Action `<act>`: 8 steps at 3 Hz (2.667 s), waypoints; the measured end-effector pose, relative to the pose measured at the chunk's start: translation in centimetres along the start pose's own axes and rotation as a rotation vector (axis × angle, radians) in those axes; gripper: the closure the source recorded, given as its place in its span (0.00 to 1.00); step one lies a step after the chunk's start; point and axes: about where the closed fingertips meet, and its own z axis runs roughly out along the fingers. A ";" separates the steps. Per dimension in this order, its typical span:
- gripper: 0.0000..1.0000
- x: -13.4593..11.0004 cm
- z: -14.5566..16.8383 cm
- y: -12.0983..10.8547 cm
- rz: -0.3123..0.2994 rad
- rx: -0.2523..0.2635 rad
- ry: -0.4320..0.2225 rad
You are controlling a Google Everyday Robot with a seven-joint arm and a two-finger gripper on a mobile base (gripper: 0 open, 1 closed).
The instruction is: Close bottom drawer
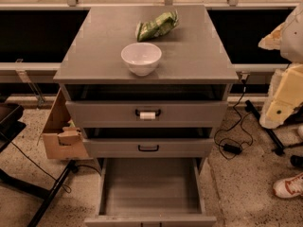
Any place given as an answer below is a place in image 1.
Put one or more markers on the grey bottom drawer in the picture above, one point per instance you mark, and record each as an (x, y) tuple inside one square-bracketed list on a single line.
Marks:
[(150, 192)]

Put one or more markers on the grey drawer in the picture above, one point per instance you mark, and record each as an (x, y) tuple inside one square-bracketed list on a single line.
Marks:
[(148, 148), (147, 114), (150, 192)]

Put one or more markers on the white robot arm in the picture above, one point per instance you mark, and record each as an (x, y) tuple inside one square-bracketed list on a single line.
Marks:
[(286, 87)]

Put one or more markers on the grey top drawer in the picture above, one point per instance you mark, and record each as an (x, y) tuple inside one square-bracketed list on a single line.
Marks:
[(147, 114)]

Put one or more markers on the grey drawer cabinet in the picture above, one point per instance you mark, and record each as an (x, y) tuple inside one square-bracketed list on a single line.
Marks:
[(194, 67)]

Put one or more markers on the grey middle drawer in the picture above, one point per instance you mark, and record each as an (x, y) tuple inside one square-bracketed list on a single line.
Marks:
[(148, 148)]

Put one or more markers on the white ceramic bowl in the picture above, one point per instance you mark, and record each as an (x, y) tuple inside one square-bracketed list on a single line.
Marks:
[(141, 58)]

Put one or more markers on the green snack bag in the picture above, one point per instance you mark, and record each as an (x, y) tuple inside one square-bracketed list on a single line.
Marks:
[(160, 26)]

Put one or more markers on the brown cardboard box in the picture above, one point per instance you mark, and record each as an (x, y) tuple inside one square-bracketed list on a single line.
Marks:
[(61, 138)]

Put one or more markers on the black stand left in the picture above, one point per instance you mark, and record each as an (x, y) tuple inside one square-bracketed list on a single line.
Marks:
[(47, 195)]

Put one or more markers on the black tray left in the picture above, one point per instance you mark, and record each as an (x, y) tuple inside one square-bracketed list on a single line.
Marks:
[(10, 126)]

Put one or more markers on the white and red sneaker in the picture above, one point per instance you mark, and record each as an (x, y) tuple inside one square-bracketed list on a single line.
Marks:
[(289, 187)]

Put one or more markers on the black power adapter with cable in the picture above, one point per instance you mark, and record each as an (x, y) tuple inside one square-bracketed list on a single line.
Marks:
[(228, 147)]

